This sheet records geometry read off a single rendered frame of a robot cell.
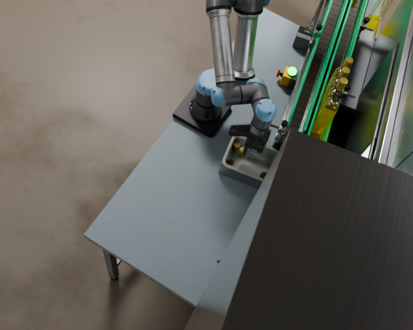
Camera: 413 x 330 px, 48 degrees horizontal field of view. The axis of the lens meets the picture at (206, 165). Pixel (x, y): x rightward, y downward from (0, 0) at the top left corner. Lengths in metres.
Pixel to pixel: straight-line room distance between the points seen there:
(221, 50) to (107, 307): 1.51
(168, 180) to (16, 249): 1.09
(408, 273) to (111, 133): 2.62
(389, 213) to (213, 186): 1.54
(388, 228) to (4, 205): 2.54
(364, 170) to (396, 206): 0.05
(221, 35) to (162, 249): 0.87
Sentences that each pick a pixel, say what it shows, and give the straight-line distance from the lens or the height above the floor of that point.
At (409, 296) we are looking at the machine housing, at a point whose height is 2.13.
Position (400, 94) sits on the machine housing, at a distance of 1.70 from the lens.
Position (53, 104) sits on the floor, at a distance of 3.17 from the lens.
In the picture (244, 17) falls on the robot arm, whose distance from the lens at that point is 1.89.
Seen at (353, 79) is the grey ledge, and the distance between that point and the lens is 2.38.
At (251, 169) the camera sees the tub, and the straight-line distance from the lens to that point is 2.07.
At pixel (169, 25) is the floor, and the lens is 3.59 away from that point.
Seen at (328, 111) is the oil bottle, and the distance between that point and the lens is 1.99.
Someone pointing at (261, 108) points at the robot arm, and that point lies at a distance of 1.72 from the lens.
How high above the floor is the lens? 2.57
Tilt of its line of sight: 62 degrees down
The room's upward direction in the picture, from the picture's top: 15 degrees clockwise
